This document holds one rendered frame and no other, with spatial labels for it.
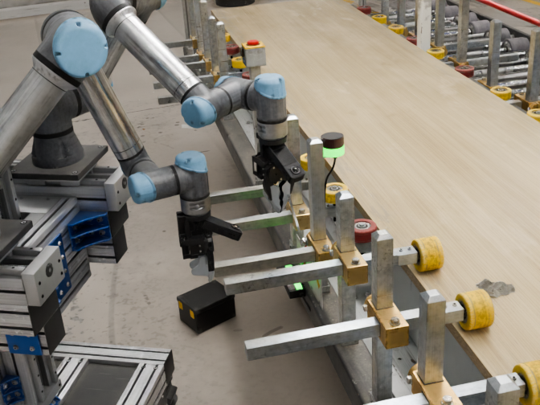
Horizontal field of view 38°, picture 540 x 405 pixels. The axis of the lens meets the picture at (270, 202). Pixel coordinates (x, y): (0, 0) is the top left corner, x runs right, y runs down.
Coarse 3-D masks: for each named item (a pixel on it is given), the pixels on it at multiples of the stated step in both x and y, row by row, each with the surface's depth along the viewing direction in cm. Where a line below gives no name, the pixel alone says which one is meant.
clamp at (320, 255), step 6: (312, 240) 211; (318, 240) 210; (324, 240) 210; (318, 246) 208; (330, 246) 207; (318, 252) 205; (324, 252) 204; (318, 258) 205; (324, 258) 205; (330, 258) 205
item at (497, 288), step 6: (480, 282) 180; (486, 282) 179; (492, 282) 179; (498, 282) 179; (504, 282) 179; (486, 288) 178; (492, 288) 177; (498, 288) 177; (504, 288) 176; (510, 288) 177; (492, 294) 176; (498, 294) 176; (504, 294) 176
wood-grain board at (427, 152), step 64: (320, 0) 471; (320, 64) 349; (384, 64) 343; (320, 128) 278; (384, 128) 274; (448, 128) 270; (512, 128) 267; (384, 192) 228; (448, 192) 225; (512, 192) 223; (448, 256) 193; (512, 256) 191; (512, 320) 168
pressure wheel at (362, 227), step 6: (354, 222) 211; (360, 222) 211; (366, 222) 211; (372, 222) 210; (354, 228) 208; (360, 228) 208; (366, 228) 208; (372, 228) 207; (354, 234) 207; (360, 234) 206; (366, 234) 206; (360, 240) 207; (366, 240) 207
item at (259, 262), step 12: (276, 252) 208; (288, 252) 208; (300, 252) 207; (312, 252) 208; (360, 252) 211; (216, 264) 204; (228, 264) 204; (240, 264) 204; (252, 264) 205; (264, 264) 206; (276, 264) 207; (288, 264) 208; (216, 276) 204
